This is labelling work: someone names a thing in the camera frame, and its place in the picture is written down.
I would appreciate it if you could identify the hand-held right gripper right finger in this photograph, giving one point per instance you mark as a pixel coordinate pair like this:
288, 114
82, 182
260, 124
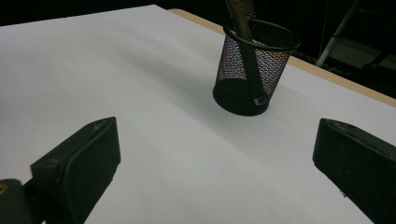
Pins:
358, 161

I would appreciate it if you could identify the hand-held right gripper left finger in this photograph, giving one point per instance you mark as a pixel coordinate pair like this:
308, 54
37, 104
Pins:
81, 168

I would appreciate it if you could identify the metal stand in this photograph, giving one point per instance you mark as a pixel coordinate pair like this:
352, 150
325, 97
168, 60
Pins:
336, 37

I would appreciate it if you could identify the dark brown comb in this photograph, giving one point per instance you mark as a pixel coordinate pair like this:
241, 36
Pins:
247, 53

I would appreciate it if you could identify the black mesh pen holder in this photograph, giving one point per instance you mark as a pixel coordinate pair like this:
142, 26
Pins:
236, 93

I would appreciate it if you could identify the grey stand base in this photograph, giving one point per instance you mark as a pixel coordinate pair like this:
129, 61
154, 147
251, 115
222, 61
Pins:
358, 53

